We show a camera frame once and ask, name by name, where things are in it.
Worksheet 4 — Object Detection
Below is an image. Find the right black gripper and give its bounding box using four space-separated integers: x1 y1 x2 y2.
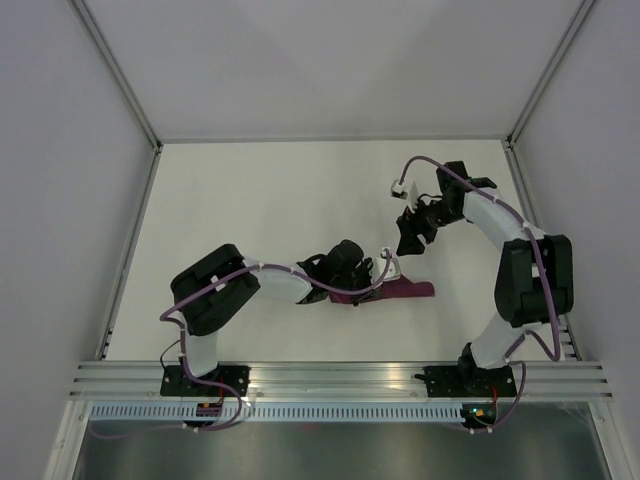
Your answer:
396 194 462 257

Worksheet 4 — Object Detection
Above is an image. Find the purple satin napkin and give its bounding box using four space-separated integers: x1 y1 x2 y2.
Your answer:
329 275 435 306

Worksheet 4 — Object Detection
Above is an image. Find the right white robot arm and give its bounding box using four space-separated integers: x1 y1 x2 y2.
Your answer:
391 161 574 397

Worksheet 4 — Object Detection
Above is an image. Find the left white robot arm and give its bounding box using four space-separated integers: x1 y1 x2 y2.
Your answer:
160 240 399 396

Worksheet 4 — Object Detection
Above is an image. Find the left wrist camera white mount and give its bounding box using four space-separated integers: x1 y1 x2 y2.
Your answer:
371 247 401 283

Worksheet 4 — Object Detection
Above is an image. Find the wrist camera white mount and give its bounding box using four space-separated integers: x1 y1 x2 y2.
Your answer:
390 179 420 211
371 247 401 283

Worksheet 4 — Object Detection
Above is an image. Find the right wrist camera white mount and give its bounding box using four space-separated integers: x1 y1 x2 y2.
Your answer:
390 179 420 211

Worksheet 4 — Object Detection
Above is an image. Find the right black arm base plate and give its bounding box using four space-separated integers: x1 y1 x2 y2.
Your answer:
413 365 517 399

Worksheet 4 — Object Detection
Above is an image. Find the white slotted cable duct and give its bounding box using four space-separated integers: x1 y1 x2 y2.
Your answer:
89 401 496 423

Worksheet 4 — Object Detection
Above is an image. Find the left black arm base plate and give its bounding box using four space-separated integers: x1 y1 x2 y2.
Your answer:
160 364 250 398

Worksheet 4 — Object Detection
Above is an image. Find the right aluminium frame post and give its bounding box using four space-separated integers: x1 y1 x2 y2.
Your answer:
503 0 599 149

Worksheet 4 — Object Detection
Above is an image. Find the aluminium frame post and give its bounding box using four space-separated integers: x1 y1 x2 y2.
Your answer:
67 0 162 153
503 0 599 149

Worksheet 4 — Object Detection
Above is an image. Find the aluminium front rail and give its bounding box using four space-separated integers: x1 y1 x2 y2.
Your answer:
68 361 613 402

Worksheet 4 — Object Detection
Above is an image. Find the left aluminium frame post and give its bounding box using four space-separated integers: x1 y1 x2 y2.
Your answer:
67 0 162 153

